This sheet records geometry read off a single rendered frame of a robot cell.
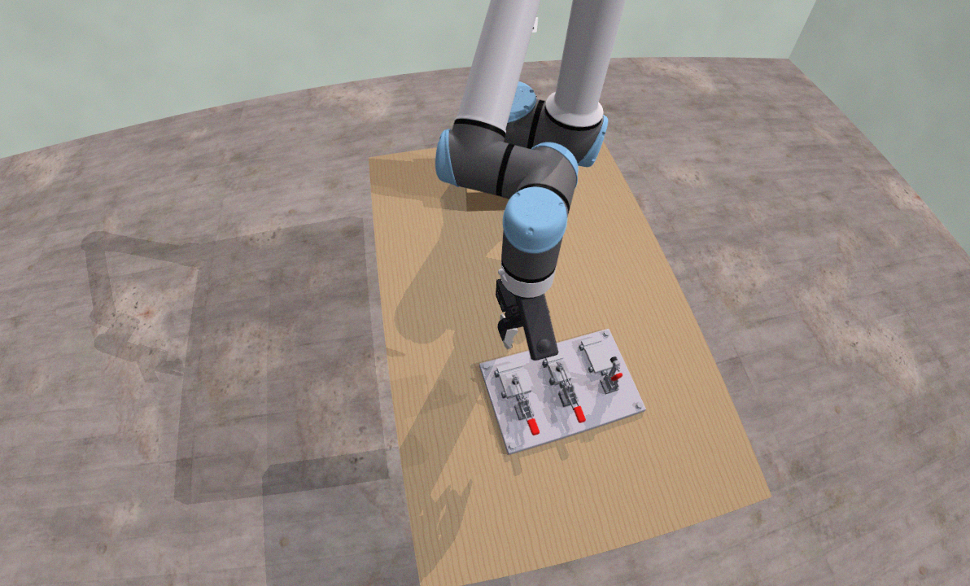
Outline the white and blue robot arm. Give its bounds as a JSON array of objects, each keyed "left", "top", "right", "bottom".
[{"left": 435, "top": 0, "right": 626, "bottom": 361}]

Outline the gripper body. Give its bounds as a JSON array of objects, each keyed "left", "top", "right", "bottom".
[{"left": 496, "top": 279, "right": 538, "bottom": 328}]

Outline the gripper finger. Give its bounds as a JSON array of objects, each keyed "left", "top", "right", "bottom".
[{"left": 498, "top": 313, "right": 518, "bottom": 349}]

